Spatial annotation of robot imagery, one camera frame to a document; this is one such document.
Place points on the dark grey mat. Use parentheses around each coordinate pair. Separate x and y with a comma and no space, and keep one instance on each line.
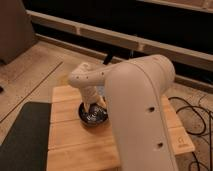
(26,145)

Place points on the brown upholstered furniture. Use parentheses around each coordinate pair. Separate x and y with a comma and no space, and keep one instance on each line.
(16,31)

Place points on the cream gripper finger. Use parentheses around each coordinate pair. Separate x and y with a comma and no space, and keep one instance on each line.
(102,103)
(86,106)

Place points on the long wooden rail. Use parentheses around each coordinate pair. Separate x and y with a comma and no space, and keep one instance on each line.
(178,54)

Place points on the dark ceramic bowl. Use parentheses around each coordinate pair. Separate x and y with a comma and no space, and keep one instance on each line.
(95,116)

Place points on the cream white gripper body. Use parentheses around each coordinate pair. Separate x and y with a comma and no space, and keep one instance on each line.
(90,94)

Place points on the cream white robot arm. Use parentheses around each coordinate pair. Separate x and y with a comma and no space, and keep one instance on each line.
(133,91)

